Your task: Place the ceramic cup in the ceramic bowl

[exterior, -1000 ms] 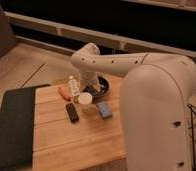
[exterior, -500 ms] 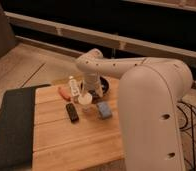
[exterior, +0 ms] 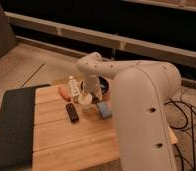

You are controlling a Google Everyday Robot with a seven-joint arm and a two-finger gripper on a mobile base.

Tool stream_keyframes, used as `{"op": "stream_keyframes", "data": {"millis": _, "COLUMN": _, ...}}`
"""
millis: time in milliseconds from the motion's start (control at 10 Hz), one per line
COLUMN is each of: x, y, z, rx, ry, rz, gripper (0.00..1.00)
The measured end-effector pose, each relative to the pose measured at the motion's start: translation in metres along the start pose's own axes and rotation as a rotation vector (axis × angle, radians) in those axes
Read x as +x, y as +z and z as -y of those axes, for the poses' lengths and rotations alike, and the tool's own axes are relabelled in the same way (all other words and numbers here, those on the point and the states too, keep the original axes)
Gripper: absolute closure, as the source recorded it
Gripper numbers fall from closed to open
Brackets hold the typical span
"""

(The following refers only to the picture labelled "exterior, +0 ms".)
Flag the white ceramic cup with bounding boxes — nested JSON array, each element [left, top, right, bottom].
[[78, 93, 92, 111]]

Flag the dark ceramic bowl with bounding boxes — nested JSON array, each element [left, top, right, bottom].
[[80, 75, 109, 96]]

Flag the small clear plastic bottle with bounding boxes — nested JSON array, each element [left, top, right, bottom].
[[68, 76, 80, 102]]

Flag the dark grey table mat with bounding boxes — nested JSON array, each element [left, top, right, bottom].
[[0, 84, 47, 171]]

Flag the blue sponge block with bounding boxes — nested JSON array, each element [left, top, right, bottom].
[[96, 102, 112, 119]]

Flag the red sausage toy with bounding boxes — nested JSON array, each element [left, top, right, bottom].
[[58, 87, 71, 101]]

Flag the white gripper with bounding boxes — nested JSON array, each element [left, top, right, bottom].
[[82, 81, 102, 100]]

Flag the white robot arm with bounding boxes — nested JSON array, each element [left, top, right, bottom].
[[77, 52, 181, 171]]

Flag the white wall rail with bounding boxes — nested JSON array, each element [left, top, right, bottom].
[[6, 12, 196, 68]]

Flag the black remote control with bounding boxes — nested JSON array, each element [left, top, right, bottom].
[[66, 103, 79, 123]]

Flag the black floor cables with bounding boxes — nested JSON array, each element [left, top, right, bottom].
[[164, 84, 196, 171]]

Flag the wooden table board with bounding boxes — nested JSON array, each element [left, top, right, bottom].
[[31, 77, 179, 171]]

